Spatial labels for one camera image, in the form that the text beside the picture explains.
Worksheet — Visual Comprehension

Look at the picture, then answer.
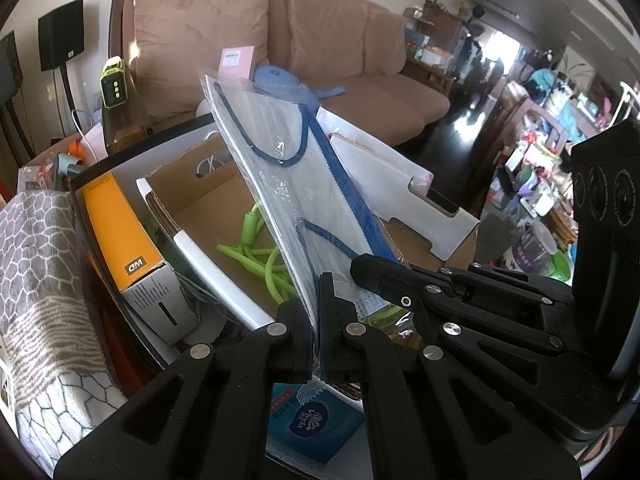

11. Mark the dark blue tissue pack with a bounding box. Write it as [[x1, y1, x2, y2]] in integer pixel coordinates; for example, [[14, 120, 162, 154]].
[[264, 382, 367, 465]]

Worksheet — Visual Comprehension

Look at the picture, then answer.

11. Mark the black speaker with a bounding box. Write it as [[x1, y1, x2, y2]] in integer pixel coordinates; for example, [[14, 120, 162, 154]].
[[37, 0, 86, 73], [0, 30, 24, 107]]

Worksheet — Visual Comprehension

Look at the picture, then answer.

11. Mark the brown sofa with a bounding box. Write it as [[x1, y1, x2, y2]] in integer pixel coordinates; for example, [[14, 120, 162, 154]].
[[109, 0, 452, 150]]

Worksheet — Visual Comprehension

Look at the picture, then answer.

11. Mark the green black power station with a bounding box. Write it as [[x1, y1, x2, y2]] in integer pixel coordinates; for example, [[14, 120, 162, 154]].
[[99, 57, 131, 111]]

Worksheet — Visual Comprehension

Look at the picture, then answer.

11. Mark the dark wooden side table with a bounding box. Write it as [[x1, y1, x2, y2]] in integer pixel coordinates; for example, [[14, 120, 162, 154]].
[[102, 105, 151, 153]]

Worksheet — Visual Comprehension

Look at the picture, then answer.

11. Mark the white blue face mask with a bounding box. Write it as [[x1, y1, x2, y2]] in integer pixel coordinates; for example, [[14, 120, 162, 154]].
[[198, 70, 417, 413]]

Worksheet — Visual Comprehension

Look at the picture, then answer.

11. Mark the light blue strapped device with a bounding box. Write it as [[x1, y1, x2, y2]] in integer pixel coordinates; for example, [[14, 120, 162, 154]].
[[251, 63, 348, 112]]

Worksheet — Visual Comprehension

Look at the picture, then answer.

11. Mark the open cardboard box of clutter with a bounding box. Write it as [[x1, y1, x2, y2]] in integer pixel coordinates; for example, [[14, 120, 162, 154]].
[[16, 132, 103, 198]]

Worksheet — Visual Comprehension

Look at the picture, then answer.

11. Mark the pink box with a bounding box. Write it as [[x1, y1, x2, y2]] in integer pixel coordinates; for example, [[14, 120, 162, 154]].
[[218, 45, 258, 82]]

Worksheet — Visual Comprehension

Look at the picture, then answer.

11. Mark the white bucket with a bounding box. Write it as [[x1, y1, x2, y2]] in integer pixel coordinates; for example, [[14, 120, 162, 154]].
[[501, 219, 557, 277]]

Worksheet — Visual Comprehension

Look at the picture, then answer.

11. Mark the white cardboard box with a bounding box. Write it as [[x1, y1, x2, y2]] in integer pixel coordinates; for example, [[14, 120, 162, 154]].
[[135, 129, 482, 403]]

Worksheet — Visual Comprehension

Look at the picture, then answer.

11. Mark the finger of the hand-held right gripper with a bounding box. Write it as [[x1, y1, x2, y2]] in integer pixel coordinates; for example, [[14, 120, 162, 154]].
[[415, 302, 608, 392], [350, 255, 576, 307]]

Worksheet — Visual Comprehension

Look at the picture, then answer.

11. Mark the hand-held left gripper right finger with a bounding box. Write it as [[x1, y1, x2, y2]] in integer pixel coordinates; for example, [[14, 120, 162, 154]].
[[318, 272, 581, 480]]

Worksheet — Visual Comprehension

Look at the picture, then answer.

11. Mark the green cable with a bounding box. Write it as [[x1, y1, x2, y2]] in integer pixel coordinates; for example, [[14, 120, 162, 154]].
[[216, 199, 417, 328]]

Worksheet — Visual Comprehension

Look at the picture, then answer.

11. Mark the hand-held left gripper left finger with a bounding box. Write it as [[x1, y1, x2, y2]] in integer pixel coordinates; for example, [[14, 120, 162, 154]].
[[52, 301, 315, 480]]

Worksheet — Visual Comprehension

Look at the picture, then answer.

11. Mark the black speaker stand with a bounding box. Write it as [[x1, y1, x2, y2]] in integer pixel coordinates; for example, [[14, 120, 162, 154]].
[[59, 67, 81, 126]]

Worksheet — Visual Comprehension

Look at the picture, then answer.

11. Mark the beige sofa cushion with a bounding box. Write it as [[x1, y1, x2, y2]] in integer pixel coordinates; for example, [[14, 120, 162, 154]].
[[131, 0, 272, 117], [364, 7, 407, 78], [286, 0, 368, 81]]

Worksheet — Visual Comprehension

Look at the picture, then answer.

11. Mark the orange grey box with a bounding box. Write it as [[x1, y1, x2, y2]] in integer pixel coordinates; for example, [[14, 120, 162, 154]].
[[81, 170, 199, 347]]

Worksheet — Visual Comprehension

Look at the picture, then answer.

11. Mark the white charging cable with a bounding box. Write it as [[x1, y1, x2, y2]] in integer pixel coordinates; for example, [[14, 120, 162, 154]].
[[69, 109, 110, 163]]

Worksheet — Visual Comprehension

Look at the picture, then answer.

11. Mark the grey patterned blanket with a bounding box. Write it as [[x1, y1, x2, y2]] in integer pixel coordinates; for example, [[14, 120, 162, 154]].
[[0, 191, 130, 477]]

